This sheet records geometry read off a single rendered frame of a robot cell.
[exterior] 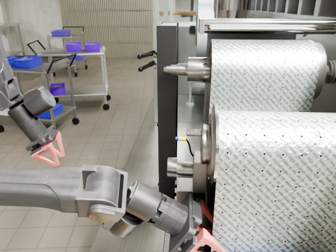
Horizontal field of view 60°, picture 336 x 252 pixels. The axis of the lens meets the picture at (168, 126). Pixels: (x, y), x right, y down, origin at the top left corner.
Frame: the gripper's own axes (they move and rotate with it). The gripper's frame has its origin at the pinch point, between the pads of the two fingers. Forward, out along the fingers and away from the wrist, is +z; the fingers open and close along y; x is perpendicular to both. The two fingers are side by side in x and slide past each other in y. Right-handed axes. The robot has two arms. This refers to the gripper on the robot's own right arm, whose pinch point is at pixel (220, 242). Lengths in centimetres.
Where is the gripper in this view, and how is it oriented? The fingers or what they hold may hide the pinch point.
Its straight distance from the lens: 59.8
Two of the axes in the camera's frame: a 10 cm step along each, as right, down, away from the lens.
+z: 8.5, 5.0, 1.6
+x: 5.2, -7.7, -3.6
